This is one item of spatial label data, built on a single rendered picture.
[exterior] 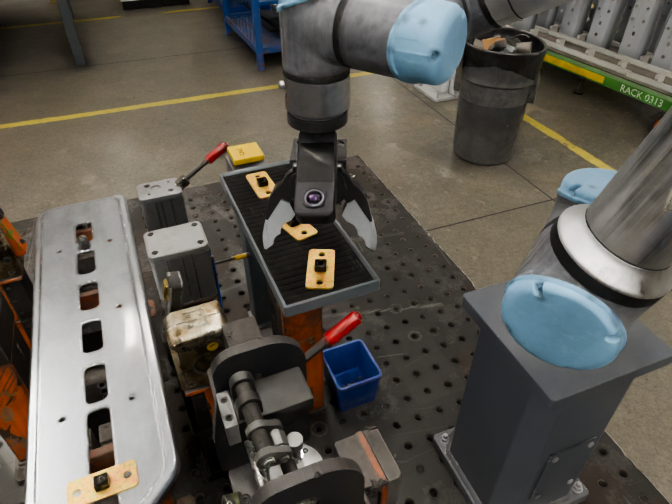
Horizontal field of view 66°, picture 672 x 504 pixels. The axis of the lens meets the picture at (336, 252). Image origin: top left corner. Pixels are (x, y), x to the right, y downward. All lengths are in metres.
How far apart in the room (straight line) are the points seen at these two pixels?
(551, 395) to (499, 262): 1.99
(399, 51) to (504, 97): 2.76
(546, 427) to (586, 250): 0.36
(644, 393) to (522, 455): 1.49
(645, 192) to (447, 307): 0.93
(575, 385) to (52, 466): 0.68
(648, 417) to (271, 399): 1.82
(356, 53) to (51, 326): 0.69
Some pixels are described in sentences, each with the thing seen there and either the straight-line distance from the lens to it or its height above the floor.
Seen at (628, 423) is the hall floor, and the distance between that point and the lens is 2.21.
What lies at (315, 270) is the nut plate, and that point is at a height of 1.17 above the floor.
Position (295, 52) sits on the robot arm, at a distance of 0.58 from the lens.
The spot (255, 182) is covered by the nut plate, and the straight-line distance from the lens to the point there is 0.93.
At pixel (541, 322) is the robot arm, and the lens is 0.55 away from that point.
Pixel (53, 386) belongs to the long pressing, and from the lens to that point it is 0.90.
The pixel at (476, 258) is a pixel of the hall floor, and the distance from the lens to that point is 2.67.
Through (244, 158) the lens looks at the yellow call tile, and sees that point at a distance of 1.02.
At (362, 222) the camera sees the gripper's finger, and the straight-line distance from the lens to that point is 0.68.
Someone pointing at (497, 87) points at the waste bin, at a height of 0.53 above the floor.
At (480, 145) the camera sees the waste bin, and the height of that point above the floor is 0.14.
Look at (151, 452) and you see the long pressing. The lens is 0.78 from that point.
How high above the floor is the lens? 1.64
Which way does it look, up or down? 39 degrees down
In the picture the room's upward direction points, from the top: straight up
